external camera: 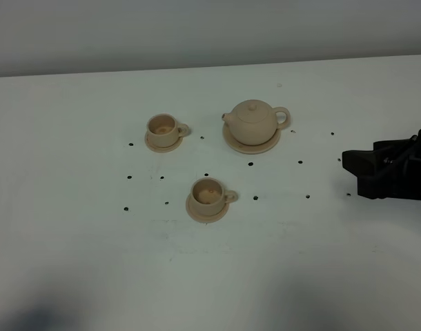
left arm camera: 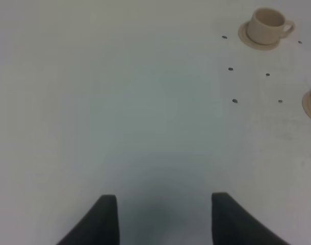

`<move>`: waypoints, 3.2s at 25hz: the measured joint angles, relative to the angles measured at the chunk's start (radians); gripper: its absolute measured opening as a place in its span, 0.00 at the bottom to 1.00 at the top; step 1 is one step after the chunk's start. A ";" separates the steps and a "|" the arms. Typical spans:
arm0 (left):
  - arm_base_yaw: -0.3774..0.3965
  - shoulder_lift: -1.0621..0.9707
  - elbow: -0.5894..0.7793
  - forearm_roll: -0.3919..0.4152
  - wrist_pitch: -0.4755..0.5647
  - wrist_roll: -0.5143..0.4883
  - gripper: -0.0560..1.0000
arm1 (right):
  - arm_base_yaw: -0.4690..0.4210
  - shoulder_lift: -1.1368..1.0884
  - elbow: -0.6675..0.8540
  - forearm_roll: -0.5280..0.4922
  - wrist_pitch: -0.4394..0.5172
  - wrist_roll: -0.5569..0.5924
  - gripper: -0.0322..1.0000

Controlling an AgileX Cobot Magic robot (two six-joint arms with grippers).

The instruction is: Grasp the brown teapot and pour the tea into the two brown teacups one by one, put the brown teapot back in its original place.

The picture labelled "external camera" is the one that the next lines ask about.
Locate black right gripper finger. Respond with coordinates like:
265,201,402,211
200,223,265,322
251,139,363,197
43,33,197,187
342,148,390,179
357,174,386,199

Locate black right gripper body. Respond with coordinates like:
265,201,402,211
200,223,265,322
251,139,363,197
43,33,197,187
373,129,421,200

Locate beige ceramic teapot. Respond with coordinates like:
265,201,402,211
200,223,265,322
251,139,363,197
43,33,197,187
222,99,291,146

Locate beige teapot saucer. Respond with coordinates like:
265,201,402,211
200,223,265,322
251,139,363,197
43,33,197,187
222,124,281,154

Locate beige near teacup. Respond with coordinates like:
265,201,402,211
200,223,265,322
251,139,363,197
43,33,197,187
189,177,238,217

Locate beige teacup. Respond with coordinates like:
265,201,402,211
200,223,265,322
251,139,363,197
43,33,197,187
147,114,190,148
189,177,238,217

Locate beige near cup saucer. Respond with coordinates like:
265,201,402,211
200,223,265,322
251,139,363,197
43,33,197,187
186,195,229,223

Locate beige cup saucer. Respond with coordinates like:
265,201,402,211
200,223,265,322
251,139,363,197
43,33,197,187
186,195,229,223
145,133,183,153

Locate beige far teacup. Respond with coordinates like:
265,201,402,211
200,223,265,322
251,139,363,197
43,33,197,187
147,114,190,148

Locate beige far cup saucer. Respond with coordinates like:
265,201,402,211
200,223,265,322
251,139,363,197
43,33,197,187
145,133,183,153

